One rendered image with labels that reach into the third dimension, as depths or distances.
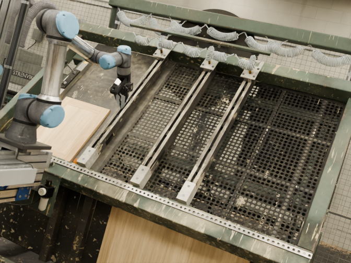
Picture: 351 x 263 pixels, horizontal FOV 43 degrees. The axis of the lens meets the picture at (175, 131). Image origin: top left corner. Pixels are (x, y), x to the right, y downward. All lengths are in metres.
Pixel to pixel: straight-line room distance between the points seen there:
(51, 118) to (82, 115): 0.94
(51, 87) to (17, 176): 0.43
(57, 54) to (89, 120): 0.97
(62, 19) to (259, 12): 6.02
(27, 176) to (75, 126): 0.94
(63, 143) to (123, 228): 0.66
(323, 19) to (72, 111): 5.39
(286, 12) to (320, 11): 0.53
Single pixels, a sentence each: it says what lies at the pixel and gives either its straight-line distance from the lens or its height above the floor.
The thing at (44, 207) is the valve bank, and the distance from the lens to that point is 2.72.
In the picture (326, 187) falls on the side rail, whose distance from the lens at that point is 2.50.
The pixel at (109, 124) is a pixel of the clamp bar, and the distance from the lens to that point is 2.85.
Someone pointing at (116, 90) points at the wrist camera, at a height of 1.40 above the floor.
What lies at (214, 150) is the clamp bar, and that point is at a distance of 2.59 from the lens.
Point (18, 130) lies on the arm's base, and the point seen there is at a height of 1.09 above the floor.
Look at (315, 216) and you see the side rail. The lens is 2.39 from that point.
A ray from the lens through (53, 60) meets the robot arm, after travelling 2.10.
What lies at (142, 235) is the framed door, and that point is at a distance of 2.73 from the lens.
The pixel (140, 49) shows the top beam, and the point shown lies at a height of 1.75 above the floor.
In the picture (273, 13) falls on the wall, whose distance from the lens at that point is 7.80.
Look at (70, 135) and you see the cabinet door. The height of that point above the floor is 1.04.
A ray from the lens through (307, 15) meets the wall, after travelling 7.72.
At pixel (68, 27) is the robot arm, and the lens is 2.08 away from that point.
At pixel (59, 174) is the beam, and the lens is 2.71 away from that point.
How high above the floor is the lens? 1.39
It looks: 3 degrees down
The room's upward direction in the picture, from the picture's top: 16 degrees clockwise
